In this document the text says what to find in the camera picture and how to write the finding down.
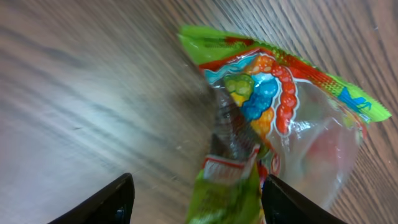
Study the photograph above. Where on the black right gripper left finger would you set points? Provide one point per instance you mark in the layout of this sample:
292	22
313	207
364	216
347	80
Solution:
112	204

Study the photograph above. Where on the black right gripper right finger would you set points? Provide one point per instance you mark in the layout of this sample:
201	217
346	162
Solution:
284	205

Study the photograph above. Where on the green gummy candy bag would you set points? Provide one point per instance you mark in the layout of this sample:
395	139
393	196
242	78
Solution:
277	114

